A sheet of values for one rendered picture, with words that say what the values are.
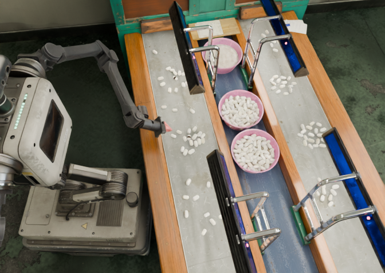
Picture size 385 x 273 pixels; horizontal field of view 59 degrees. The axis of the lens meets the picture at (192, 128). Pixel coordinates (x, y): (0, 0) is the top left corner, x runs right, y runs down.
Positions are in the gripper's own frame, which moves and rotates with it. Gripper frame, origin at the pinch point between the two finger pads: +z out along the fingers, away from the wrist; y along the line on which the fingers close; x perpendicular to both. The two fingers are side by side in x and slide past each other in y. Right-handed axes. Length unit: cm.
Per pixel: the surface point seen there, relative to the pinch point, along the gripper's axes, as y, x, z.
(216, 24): 78, -27, 37
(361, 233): -72, -48, 68
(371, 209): -69, -69, 33
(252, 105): 12, -27, 46
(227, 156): -19.8, -14.2, 24.5
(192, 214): -46.0, 4.1, 6.9
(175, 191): -32.6, 8.3, 2.1
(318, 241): -72, -35, 48
